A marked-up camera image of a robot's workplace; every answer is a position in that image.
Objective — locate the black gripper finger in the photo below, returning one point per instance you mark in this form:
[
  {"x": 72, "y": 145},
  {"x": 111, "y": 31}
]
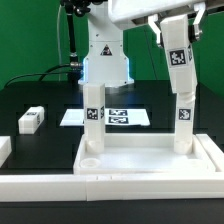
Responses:
[
  {"x": 194, "y": 30},
  {"x": 152, "y": 22}
]

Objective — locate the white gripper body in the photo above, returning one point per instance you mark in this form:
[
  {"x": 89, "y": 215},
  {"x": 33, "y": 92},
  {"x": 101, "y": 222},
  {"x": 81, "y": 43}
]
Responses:
[{"x": 128, "y": 14}]

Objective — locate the white desk tabletop panel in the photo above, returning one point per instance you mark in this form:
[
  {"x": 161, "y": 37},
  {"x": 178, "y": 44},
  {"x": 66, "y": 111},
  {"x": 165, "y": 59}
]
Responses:
[{"x": 132, "y": 153}]

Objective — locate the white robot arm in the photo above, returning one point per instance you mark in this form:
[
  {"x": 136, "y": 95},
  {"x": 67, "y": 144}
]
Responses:
[{"x": 106, "y": 61}]

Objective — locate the fiducial marker sheet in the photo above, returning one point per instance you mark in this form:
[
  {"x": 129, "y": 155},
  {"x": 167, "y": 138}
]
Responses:
[{"x": 116, "y": 117}]

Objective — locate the white L-shaped obstacle fence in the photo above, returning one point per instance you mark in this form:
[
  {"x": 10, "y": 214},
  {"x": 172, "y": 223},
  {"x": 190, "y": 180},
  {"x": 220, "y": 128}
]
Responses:
[{"x": 72, "y": 187}]

